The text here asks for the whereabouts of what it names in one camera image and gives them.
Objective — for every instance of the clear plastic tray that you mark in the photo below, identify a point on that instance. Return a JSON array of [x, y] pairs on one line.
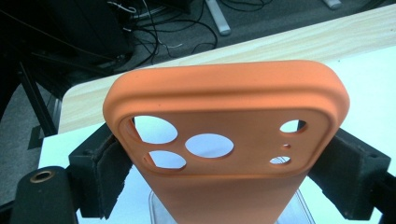
[[299, 211]]

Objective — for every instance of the orange phone case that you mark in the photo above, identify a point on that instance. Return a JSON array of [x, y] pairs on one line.
[[224, 93]]

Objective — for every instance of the white metal desk frame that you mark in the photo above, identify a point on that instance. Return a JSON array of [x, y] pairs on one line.
[[219, 18]]

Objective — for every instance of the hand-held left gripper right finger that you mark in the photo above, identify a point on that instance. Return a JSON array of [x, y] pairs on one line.
[[348, 180]]

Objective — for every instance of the light wooden table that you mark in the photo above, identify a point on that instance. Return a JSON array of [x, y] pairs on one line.
[[280, 43]]

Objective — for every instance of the black metal stand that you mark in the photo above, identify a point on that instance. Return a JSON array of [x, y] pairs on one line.
[[35, 99]]

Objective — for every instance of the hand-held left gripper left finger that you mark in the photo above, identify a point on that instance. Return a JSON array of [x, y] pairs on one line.
[[99, 180]]

